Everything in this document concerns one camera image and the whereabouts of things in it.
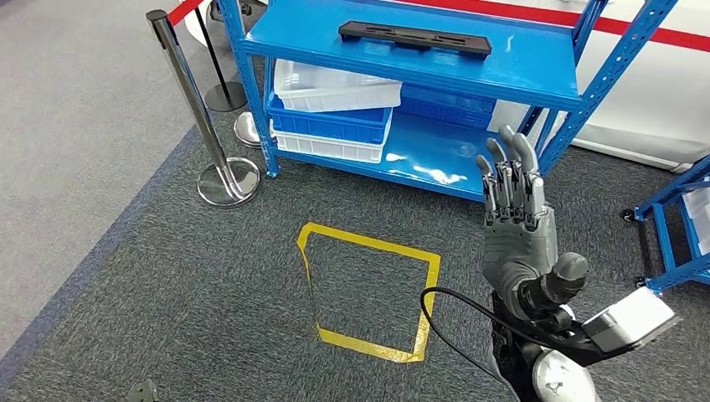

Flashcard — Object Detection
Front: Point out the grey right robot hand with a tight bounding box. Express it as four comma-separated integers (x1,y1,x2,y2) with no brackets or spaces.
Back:
475,124,590,323

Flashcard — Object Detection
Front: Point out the black plastic plate frame part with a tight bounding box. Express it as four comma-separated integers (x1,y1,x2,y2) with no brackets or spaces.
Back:
338,21,493,61

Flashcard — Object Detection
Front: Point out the blue metal shelf rack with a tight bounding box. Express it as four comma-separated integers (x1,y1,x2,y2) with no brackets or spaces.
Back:
620,155,710,296
216,0,681,204

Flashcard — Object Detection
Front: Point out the yellow floor tape square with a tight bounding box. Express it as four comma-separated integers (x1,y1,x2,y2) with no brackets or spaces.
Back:
296,221,442,364

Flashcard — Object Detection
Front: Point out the blue plastic crate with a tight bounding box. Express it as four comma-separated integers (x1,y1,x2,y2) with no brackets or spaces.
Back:
396,83,497,131
265,93,394,147

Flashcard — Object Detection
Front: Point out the white car with red stripe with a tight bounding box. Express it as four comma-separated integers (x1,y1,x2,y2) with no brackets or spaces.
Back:
183,0,710,174

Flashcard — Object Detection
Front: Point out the chrome stanchion base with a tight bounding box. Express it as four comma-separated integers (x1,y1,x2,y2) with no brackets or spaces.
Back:
233,111,263,150

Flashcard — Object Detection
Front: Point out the red barrier belt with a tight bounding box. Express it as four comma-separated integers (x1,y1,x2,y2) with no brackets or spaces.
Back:
166,0,205,28

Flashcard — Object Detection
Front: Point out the thin black camera cable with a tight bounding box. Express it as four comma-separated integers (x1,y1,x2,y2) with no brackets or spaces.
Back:
419,286,561,402

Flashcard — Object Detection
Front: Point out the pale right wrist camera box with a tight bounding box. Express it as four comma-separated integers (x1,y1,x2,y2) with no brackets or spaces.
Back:
554,286,682,364

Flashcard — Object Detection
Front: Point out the black stanchion post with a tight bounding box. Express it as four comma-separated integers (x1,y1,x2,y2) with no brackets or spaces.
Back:
193,5,249,113

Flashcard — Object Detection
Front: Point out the chrome stanchion post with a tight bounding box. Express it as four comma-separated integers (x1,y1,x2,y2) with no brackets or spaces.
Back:
146,9,262,209

